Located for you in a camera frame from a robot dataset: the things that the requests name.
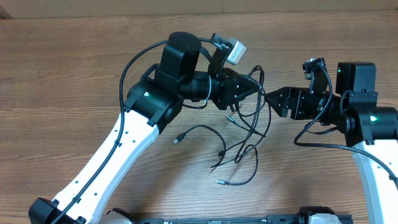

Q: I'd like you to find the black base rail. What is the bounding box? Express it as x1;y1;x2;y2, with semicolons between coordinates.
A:
105;205;354;224

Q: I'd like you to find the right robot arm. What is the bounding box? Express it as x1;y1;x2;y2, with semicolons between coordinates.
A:
266;58;397;223

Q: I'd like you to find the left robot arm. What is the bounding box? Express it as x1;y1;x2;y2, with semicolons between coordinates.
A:
28;32;260;223

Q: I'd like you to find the black USB cable bundle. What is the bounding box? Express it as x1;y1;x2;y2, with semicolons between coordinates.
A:
172;64;272;187

